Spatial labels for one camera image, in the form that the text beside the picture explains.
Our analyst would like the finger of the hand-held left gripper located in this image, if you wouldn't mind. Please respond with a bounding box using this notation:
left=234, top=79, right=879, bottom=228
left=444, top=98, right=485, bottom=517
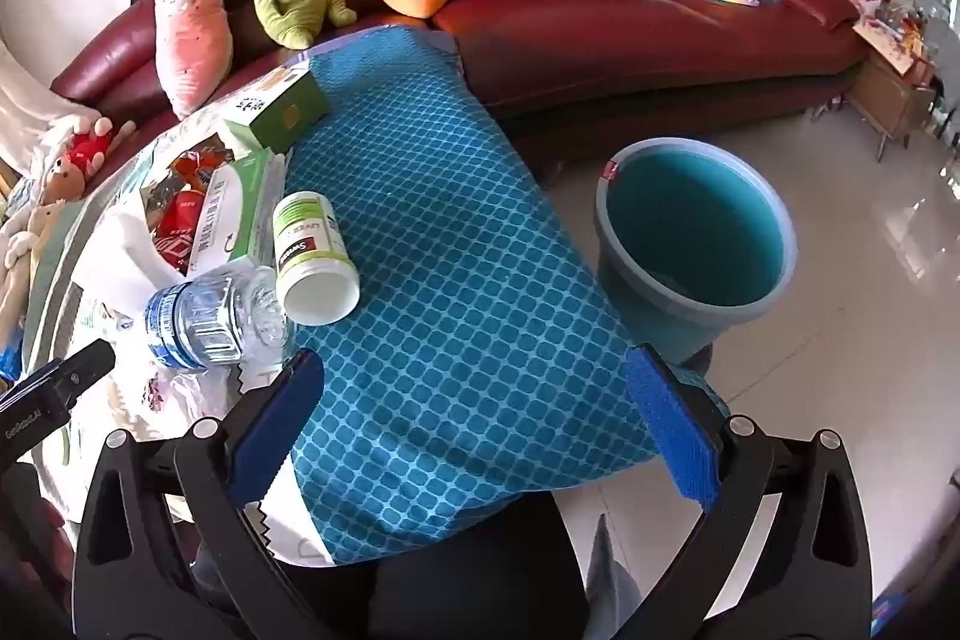
left=45, top=340, right=117, bottom=405

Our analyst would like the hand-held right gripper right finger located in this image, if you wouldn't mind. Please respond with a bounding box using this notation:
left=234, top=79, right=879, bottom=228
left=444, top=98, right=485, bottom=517
left=615, top=344, right=875, bottom=640

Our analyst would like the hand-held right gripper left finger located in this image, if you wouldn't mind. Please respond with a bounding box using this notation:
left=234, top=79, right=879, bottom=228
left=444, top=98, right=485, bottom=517
left=71, top=347, right=331, bottom=640

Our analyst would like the blue plastic bucket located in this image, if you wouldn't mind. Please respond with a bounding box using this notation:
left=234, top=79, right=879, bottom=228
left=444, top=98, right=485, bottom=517
left=595, top=137, right=797, bottom=365

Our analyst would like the white printed tablecloth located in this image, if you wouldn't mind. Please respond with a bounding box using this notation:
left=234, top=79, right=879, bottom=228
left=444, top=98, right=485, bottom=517
left=22, top=107, right=301, bottom=566

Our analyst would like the white plush rabbit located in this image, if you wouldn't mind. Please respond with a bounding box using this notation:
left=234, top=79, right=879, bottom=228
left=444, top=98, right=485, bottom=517
left=0, top=201, right=46, bottom=348

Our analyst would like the clear plastic water bottle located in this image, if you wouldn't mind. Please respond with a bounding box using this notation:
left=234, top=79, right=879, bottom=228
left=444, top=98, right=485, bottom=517
left=142, top=265, right=297, bottom=375

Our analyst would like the white plastic bag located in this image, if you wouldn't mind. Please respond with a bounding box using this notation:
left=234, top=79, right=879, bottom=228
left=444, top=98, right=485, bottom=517
left=79, top=182, right=196, bottom=311

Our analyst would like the red snack packet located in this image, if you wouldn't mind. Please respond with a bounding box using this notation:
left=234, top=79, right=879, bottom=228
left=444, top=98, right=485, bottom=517
left=146, top=190, right=215, bottom=274
left=169, top=149, right=233, bottom=191

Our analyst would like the white pill bottle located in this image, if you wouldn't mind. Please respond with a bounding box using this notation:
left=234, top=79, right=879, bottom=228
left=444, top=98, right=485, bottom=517
left=271, top=191, right=361, bottom=326

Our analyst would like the green and white box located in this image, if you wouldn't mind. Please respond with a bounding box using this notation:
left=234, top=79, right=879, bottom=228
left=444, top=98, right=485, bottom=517
left=221, top=64, right=332, bottom=155
left=184, top=149, right=290, bottom=277

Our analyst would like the red plush toy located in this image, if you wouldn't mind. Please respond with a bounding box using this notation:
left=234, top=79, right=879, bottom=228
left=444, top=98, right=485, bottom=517
left=67, top=119, right=136, bottom=184

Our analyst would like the blue checked tablecloth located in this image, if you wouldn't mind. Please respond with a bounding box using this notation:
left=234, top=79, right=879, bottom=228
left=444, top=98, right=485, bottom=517
left=285, top=23, right=732, bottom=567

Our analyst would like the cream blanket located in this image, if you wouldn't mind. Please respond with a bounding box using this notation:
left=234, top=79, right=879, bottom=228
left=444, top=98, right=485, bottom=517
left=0, top=40, right=83, bottom=161

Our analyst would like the pink plush toy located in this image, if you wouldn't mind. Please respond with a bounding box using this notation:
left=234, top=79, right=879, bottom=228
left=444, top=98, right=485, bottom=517
left=154, top=0, right=235, bottom=122

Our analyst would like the wooden cabinet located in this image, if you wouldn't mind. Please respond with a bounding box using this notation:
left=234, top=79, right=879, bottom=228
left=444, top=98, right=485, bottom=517
left=847, top=21, right=942, bottom=161

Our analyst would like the colourful picture book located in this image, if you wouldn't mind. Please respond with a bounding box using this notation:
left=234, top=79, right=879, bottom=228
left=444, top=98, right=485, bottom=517
left=855, top=0, right=938, bottom=86

